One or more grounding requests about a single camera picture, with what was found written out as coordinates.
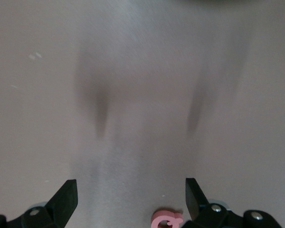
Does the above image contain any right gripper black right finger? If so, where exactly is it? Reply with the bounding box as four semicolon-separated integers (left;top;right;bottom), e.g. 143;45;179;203
181;177;284;228

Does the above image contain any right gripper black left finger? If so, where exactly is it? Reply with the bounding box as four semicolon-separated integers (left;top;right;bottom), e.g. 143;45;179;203
0;179;78;228

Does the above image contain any pink capital letter Q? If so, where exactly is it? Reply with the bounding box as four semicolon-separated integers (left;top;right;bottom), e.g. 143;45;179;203
151;209;184;228

